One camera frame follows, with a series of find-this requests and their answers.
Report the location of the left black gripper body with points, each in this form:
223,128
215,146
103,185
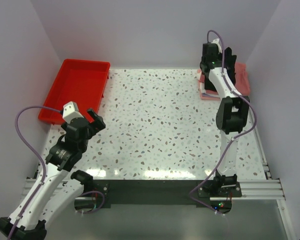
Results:
94,127

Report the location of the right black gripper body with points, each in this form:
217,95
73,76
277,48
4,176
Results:
219,57

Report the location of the black t shirt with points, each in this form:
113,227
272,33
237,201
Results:
218,80

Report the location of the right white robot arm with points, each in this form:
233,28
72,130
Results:
230,119

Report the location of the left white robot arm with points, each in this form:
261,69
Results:
43,203

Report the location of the pink folded t shirt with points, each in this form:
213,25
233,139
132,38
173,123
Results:
241,76

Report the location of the lavender folded t shirt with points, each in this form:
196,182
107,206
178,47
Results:
208,95

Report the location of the red plastic tray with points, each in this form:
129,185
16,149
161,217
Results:
79,81

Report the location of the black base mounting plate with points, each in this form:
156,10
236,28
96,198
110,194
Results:
105,193

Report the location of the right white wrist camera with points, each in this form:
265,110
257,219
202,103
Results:
218,43

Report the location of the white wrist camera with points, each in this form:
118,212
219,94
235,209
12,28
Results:
218,43
70,112

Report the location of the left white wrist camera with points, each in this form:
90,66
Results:
70,112

